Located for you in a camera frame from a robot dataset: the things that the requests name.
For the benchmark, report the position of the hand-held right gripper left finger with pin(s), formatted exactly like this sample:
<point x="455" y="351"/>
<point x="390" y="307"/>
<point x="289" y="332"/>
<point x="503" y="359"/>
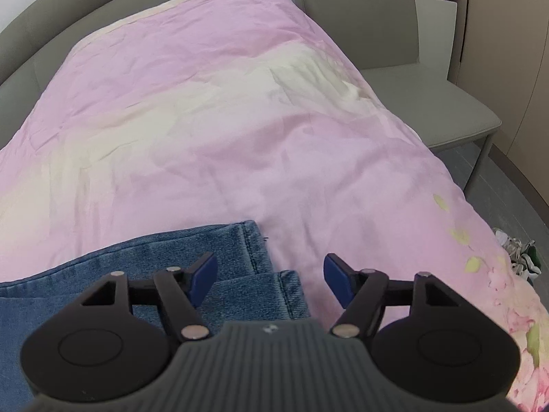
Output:
<point x="205" y="275"/>

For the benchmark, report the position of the blue denim pants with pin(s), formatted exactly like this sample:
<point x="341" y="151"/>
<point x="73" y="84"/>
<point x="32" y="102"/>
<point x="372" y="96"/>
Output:
<point x="43" y="304"/>

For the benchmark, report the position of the grey upholstered chair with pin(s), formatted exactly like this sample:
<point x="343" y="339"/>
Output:
<point x="364" y="17"/>

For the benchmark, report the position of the grey padded bed headboard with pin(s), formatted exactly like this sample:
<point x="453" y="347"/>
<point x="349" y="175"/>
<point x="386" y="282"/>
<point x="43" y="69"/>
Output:
<point x="85" y="4"/>

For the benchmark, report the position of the pink floral blanket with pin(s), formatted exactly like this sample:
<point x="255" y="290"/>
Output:
<point x="214" y="116"/>

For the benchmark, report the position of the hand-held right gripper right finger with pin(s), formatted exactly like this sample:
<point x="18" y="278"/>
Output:
<point x="336" y="282"/>

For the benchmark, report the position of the white sneaker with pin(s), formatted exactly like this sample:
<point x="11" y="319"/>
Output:
<point x="526" y="259"/>
<point x="506" y="242"/>

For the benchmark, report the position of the wood trimmed white side table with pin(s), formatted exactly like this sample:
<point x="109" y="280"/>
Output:
<point x="435" y="21"/>

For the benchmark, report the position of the beige wardrobe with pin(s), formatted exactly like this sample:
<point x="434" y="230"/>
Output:
<point x="506" y="51"/>

